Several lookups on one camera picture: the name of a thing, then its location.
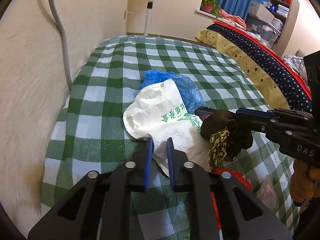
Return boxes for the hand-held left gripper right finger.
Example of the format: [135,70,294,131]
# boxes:
[166,137,293,240]

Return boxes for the white paper bag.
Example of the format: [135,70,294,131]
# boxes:
[123,79,213,178]

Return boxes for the dark floral cloth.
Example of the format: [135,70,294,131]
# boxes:
[200,110,253,173]

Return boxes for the navy star blanket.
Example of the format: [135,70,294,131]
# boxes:
[206,24,313,113]

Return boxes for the person's right hand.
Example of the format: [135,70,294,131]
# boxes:
[290,159,320,205]

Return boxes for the yellow star bedsheet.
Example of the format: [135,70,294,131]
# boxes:
[194,29,290,110]

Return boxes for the potted green plant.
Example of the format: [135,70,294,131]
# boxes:
[201,0,222,18]

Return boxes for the white windowsill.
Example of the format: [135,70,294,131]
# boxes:
[195,9,225,20]

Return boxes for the wooden bookshelf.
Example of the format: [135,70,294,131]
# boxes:
[269,0,293,25]

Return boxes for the green checkered tablecloth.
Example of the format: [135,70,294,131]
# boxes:
[40,36,304,240]

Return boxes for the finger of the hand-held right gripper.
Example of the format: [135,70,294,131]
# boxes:
[195,106,275,119]
[237,116,296,143]

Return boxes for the striped quilt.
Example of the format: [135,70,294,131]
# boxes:
[282,54,307,77]

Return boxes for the white carton box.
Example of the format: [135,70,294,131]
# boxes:
[250,1,275,18]

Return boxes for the blue plastic bag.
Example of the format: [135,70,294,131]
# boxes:
[139,69,205,115]

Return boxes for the grey wall cable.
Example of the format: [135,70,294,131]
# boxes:
[37,0,73,90]

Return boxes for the clear storage box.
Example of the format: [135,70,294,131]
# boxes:
[246,14,282,48]

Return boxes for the pink cloth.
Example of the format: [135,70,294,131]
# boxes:
[219,9,247,28]

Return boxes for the clear plastic bag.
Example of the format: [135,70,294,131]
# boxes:
[255,174,280,210]

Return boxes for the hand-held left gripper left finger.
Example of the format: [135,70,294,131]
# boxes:
[27,138,154,240]

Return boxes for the white lidded container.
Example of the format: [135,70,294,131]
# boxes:
[272,17,284,32]

